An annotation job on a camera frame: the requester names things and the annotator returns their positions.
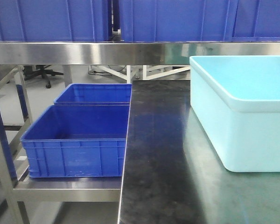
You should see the black office chair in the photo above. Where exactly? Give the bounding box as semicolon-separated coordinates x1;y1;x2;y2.
23;65;64;89

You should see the far blue bin lower shelf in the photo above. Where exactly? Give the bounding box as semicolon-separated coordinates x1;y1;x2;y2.
54;84;132;105

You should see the white frame table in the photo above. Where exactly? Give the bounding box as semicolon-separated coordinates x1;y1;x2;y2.
88;65;190;84

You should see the large blue bin upper shelf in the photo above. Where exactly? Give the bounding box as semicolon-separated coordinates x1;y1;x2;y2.
119;0;238;42

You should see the stainless steel shelf rack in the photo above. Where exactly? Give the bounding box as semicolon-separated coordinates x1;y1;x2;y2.
0;42;280;224

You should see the stainless steel work table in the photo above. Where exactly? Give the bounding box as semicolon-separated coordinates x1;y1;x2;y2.
118;80;280;224

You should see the blue bin on left rack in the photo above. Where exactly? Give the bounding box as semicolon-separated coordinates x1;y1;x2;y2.
0;0;112;42

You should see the light cyan plastic tub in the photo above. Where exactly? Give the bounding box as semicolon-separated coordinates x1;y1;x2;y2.
189;56;280;172

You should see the near blue bin lower shelf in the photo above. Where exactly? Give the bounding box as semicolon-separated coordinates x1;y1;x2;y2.
21;105;130;178

